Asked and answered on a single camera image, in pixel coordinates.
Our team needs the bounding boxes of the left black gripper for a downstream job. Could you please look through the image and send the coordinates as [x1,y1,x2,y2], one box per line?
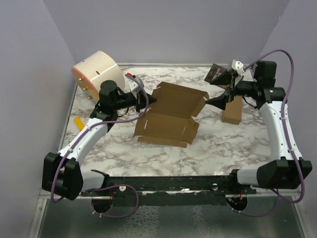
[113,89,157,113]

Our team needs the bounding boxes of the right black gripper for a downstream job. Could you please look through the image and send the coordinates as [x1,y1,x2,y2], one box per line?
[206,69,259,110]

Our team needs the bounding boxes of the brown cardboard box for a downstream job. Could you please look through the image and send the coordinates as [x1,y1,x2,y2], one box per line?
[134,82,209,148]

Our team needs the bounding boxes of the yellow rectangular block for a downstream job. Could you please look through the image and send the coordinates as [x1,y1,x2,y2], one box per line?
[74,117,85,131]

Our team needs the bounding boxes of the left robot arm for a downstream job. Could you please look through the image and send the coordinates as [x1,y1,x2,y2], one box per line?
[42,74,156,202]

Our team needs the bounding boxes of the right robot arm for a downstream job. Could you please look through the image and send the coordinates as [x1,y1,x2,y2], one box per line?
[205,60,313,194]

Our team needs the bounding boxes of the small folded cardboard box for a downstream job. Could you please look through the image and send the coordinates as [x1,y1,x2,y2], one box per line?
[222,96,242,124]

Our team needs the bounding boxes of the dark book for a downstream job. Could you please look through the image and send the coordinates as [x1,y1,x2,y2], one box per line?
[204,64,229,89]

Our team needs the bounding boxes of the cream cylindrical drum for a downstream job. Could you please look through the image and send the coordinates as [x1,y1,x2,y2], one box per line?
[71,51,125,104]

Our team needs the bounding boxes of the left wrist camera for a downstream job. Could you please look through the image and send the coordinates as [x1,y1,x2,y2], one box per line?
[125,73,144,96]

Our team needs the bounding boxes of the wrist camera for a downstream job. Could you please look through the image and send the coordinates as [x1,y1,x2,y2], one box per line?
[227,59,245,77]
[125,73,144,96]

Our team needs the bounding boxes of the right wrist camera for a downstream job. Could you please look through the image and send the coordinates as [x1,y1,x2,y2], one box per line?
[227,59,245,77]

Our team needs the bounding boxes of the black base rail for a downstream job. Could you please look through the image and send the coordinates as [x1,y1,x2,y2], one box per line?
[81,176,256,207]

